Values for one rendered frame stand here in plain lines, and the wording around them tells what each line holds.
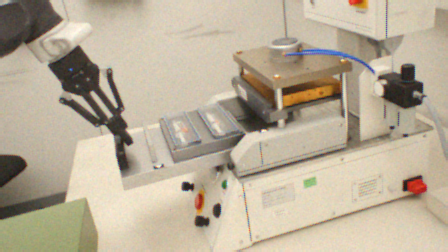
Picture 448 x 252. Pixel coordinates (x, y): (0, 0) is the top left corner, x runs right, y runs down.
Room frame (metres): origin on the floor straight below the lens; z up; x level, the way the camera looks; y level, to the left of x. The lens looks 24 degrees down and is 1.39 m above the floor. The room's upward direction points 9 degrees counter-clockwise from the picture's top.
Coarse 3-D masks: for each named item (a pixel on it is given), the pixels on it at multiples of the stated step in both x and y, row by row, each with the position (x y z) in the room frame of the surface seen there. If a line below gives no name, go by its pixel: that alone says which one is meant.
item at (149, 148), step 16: (144, 128) 0.91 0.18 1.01; (144, 144) 0.91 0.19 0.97; (160, 144) 0.89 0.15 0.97; (128, 160) 0.84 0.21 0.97; (144, 160) 0.82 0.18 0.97; (160, 160) 0.81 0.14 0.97; (192, 160) 0.79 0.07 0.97; (208, 160) 0.80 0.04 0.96; (224, 160) 0.81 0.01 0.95; (128, 176) 0.76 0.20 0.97; (144, 176) 0.77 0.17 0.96; (160, 176) 0.78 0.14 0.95; (176, 176) 0.78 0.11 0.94
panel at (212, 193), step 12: (192, 180) 1.00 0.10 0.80; (204, 180) 0.92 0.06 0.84; (228, 180) 0.79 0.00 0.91; (192, 192) 0.97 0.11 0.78; (204, 192) 0.90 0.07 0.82; (216, 192) 0.83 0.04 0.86; (228, 192) 0.77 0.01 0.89; (192, 204) 0.94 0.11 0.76; (204, 204) 0.87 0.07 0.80; (204, 216) 0.85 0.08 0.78; (204, 228) 0.83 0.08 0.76; (216, 228) 0.77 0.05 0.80
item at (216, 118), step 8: (208, 104) 1.01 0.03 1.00; (216, 104) 1.00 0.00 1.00; (200, 112) 0.96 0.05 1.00; (208, 112) 0.96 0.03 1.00; (216, 112) 0.95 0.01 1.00; (224, 112) 0.94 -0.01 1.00; (208, 120) 0.91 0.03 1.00; (216, 120) 0.90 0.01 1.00; (224, 120) 0.89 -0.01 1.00; (216, 128) 0.86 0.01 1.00; (224, 128) 0.85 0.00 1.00; (232, 128) 0.84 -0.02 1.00
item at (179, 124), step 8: (184, 112) 0.98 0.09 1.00; (168, 120) 0.95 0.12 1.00; (176, 120) 0.94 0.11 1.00; (184, 120) 0.93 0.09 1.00; (176, 128) 0.89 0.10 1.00; (184, 128) 0.88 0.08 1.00; (192, 128) 0.88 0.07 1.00; (176, 136) 0.85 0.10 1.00; (184, 136) 0.84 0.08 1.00; (192, 136) 0.83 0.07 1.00; (176, 144) 0.81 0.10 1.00
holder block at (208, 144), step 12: (192, 120) 0.94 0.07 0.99; (168, 132) 0.90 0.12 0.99; (204, 132) 0.86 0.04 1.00; (240, 132) 0.83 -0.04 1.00; (168, 144) 0.84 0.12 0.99; (204, 144) 0.81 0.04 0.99; (216, 144) 0.81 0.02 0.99; (228, 144) 0.82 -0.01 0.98; (180, 156) 0.80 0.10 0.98; (192, 156) 0.80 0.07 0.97
